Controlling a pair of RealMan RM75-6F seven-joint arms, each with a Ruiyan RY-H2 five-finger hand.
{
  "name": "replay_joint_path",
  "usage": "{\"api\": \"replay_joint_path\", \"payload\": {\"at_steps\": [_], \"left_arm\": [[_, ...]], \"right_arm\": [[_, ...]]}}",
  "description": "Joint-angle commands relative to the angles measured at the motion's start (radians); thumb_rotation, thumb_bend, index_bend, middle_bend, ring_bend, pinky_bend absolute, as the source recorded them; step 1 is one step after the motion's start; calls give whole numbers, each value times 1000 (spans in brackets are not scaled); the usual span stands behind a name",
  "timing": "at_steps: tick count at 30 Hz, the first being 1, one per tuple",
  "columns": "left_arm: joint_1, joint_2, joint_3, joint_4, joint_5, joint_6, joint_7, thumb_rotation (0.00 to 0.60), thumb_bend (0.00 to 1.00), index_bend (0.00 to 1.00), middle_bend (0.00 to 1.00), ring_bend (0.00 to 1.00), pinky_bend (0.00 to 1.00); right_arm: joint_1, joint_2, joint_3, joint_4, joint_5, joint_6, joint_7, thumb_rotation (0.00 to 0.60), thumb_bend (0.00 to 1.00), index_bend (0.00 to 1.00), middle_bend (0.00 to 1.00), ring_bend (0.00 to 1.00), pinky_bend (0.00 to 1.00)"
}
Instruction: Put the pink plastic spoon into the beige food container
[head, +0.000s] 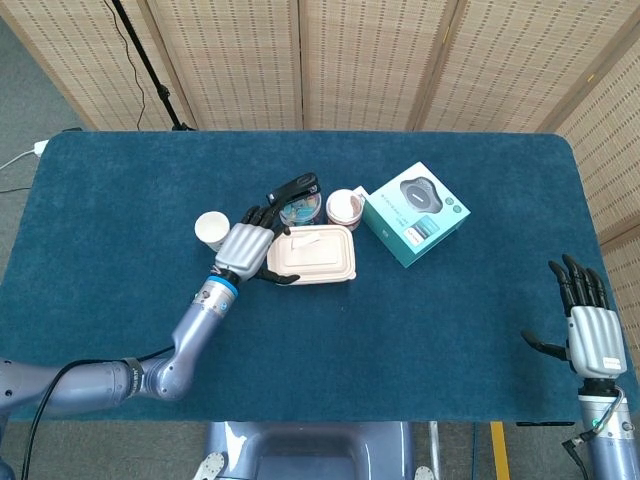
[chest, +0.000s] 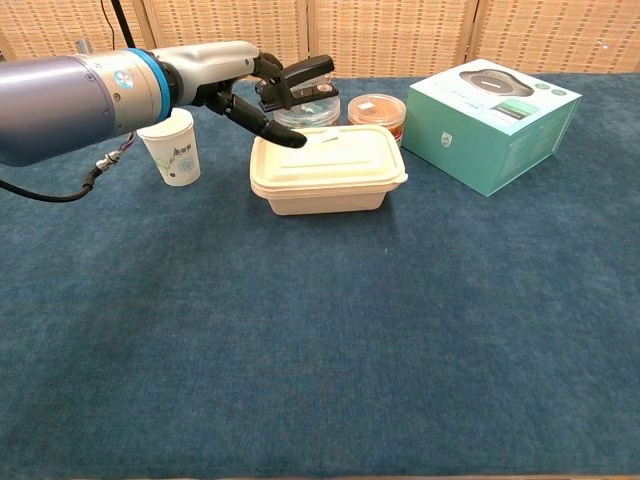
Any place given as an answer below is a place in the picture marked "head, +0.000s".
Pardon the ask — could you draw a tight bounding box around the woven bamboo folding screen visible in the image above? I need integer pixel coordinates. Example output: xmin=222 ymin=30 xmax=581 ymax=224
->
xmin=0 ymin=0 xmax=640 ymax=351

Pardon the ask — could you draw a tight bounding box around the black tripod stand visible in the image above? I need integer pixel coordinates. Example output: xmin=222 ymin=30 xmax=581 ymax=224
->
xmin=110 ymin=0 xmax=199 ymax=132

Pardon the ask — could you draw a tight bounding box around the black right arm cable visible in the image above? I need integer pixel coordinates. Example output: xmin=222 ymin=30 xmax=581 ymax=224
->
xmin=562 ymin=389 xmax=626 ymax=480

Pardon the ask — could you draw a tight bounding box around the clear jar with brown snacks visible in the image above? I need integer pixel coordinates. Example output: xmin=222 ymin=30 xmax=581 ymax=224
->
xmin=325 ymin=188 xmax=365 ymax=232

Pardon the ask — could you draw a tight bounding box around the clear jar with colourful clips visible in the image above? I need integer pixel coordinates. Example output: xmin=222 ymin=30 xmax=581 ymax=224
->
xmin=277 ymin=192 xmax=325 ymax=227

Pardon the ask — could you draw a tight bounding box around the thin black hanging cable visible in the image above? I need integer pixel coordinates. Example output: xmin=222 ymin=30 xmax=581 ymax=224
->
xmin=102 ymin=0 xmax=147 ymax=132

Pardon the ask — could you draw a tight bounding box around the white paper cup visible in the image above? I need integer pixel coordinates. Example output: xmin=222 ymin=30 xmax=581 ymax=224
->
xmin=194 ymin=210 xmax=232 ymax=253

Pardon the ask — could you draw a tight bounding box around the blue table mat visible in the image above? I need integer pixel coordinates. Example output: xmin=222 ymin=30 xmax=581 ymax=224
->
xmin=0 ymin=130 xmax=640 ymax=425

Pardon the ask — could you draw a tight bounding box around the white power cable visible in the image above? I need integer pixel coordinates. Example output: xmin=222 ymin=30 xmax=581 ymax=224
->
xmin=0 ymin=149 xmax=36 ymax=171

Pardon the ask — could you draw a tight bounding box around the teal speaker product box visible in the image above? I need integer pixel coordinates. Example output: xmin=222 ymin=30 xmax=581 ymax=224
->
xmin=360 ymin=160 xmax=472 ymax=269

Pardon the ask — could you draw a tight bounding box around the yellow floor tape strip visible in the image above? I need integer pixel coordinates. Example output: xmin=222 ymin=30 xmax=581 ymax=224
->
xmin=490 ymin=421 xmax=511 ymax=480

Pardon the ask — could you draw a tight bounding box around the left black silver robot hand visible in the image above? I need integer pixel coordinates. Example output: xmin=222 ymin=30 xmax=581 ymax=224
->
xmin=213 ymin=203 xmax=301 ymax=287

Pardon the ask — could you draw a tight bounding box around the blue-grey robot torso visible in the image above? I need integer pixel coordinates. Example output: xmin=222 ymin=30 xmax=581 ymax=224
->
xmin=192 ymin=421 xmax=436 ymax=480

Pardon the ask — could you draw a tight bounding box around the metal table leg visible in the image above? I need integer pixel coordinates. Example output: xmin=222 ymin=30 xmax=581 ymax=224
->
xmin=428 ymin=421 xmax=441 ymax=480

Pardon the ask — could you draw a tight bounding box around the black stapler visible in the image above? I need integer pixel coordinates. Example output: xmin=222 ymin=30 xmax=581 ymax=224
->
xmin=265 ymin=172 xmax=321 ymax=207

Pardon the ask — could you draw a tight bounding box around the beige lidded food container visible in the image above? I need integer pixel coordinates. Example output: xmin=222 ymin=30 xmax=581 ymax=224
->
xmin=267 ymin=224 xmax=358 ymax=287

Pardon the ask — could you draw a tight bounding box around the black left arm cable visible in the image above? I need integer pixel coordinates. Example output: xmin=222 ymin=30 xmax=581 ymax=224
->
xmin=19 ymin=344 xmax=176 ymax=480

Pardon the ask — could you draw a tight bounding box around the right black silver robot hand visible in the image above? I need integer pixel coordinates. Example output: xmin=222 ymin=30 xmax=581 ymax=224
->
xmin=520 ymin=253 xmax=629 ymax=384

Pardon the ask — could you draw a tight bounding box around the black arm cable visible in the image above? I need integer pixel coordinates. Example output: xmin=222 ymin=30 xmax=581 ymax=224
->
xmin=19 ymin=344 xmax=176 ymax=480
xmin=562 ymin=389 xmax=626 ymax=480

